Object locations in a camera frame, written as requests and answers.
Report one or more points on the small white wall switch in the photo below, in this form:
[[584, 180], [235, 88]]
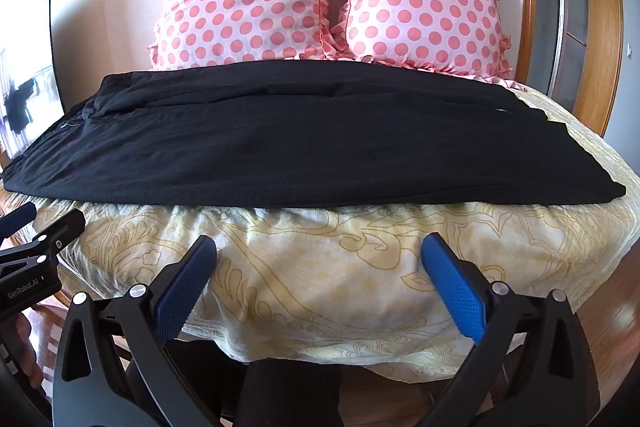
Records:
[[629, 49]]

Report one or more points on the black jacket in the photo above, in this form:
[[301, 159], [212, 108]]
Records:
[[300, 147]]

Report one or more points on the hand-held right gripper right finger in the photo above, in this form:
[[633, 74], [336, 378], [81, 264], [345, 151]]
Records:
[[455, 287]]

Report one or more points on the person's left hand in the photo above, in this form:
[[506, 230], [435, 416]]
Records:
[[30, 352]]

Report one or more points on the yellow patterned bedspread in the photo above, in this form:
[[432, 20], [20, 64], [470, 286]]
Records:
[[325, 287]]

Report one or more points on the grey sliding door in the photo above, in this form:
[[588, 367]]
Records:
[[567, 32]]

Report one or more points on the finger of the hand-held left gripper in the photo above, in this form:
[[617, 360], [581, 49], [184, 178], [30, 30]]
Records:
[[62, 232], [17, 217]]

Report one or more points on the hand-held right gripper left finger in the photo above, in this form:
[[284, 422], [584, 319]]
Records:
[[181, 289]]

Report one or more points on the wooden door frame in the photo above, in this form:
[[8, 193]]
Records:
[[607, 32]]

